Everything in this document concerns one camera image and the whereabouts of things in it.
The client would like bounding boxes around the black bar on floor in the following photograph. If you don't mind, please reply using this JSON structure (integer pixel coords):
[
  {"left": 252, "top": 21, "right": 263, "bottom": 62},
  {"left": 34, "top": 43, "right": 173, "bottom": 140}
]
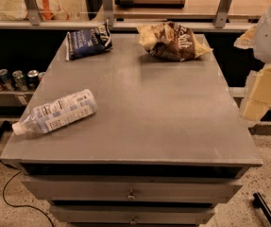
[{"left": 253, "top": 192, "right": 271, "bottom": 225}]

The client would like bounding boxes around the blue soda can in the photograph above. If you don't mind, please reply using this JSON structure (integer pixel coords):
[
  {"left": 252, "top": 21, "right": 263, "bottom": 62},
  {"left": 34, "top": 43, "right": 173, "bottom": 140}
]
[{"left": 0, "top": 69, "right": 14, "bottom": 91}]

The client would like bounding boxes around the upper grey drawer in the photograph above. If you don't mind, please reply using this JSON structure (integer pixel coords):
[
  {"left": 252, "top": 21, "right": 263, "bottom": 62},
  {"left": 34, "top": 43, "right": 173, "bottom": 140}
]
[{"left": 22, "top": 175, "right": 242, "bottom": 204}]

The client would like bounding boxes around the grey drawer cabinet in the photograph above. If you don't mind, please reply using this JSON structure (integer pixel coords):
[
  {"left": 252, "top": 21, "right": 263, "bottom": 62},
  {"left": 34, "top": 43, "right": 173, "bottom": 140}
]
[{"left": 2, "top": 34, "right": 262, "bottom": 227}]

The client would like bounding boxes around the red soda can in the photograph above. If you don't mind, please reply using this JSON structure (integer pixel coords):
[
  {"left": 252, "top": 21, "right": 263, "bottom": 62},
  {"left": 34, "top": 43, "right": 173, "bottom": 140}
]
[{"left": 38, "top": 72, "right": 45, "bottom": 83}]

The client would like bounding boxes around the blue chip bag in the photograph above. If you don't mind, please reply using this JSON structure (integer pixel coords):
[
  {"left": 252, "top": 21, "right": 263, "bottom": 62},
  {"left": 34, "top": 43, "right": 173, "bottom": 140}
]
[{"left": 66, "top": 24, "right": 112, "bottom": 61}]

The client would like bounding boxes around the brown chip bag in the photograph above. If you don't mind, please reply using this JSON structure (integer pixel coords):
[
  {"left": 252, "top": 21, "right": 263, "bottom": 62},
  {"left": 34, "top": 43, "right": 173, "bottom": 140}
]
[{"left": 137, "top": 21, "right": 212, "bottom": 61}]

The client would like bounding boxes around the lower grey drawer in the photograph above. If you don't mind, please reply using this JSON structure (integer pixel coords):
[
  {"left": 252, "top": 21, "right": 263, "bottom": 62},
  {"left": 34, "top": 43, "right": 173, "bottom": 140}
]
[{"left": 50, "top": 205, "right": 215, "bottom": 225}]

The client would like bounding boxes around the dark green soda can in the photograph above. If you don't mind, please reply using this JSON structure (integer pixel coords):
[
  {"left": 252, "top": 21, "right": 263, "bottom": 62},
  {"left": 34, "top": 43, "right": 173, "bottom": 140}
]
[{"left": 27, "top": 70, "right": 39, "bottom": 89}]

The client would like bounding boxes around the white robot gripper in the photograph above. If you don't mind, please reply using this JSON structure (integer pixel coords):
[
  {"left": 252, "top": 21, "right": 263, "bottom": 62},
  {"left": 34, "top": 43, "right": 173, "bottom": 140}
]
[{"left": 233, "top": 6, "right": 271, "bottom": 122}]

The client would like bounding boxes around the grey metal shelf rail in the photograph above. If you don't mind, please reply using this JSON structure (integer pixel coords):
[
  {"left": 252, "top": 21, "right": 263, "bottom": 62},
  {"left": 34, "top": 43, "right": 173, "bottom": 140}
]
[{"left": 0, "top": 0, "right": 261, "bottom": 32}]

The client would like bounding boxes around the grey drawer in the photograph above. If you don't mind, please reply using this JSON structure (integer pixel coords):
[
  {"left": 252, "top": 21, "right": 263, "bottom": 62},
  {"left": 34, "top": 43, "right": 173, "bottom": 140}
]
[
  {"left": 22, "top": 175, "right": 242, "bottom": 204},
  {"left": 50, "top": 205, "right": 215, "bottom": 225}
]

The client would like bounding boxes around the white orange plastic bag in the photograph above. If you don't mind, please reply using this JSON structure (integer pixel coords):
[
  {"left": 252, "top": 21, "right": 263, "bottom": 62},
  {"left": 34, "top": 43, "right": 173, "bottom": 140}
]
[{"left": 0, "top": 0, "right": 71, "bottom": 21}]

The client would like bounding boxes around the clear plastic water bottle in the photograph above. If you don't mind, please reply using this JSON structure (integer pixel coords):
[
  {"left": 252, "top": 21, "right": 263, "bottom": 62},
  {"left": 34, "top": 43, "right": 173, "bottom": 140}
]
[{"left": 12, "top": 89, "right": 97, "bottom": 135}]

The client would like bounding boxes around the black floor cable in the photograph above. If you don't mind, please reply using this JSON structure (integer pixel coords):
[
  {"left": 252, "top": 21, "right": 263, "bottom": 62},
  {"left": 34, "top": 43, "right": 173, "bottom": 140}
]
[{"left": 0, "top": 123, "right": 56, "bottom": 227}]

